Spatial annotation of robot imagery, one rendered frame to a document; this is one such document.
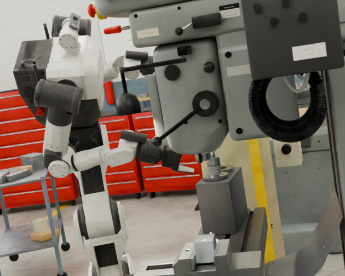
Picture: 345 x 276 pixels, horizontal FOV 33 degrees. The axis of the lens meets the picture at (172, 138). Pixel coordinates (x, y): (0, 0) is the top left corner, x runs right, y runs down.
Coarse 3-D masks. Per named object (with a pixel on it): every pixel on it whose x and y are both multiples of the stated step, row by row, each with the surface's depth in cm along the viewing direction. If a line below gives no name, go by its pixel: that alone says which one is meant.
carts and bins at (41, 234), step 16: (32, 160) 476; (0, 176) 442; (16, 176) 447; (32, 176) 451; (0, 192) 509; (48, 208) 441; (32, 224) 514; (48, 224) 506; (0, 240) 479; (16, 240) 471; (32, 240) 464; (48, 240) 457; (64, 240) 523; (0, 256) 440; (16, 256) 519; (0, 272) 443; (64, 272) 450
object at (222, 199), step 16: (208, 176) 204; (224, 176) 201; (240, 176) 214; (208, 192) 200; (224, 192) 198; (240, 192) 212; (208, 208) 201; (224, 208) 199; (240, 208) 209; (208, 224) 202; (224, 224) 200; (240, 224) 207
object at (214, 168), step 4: (216, 160) 202; (208, 164) 202; (212, 164) 202; (216, 164) 202; (220, 164) 203; (208, 168) 203; (212, 168) 202; (216, 168) 202; (220, 168) 203; (208, 172) 204; (212, 172) 202; (216, 172) 202; (220, 172) 203; (212, 176) 202
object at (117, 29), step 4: (108, 28) 180; (112, 28) 180; (116, 28) 179; (120, 28) 180; (124, 28) 179; (128, 28) 179; (104, 32) 181; (108, 32) 180; (112, 32) 180; (116, 32) 180; (120, 32) 180
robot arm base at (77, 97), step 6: (42, 84) 197; (66, 84) 205; (36, 90) 197; (78, 90) 199; (36, 96) 196; (78, 96) 198; (36, 102) 198; (72, 102) 198; (78, 102) 198; (72, 108) 198; (78, 108) 204
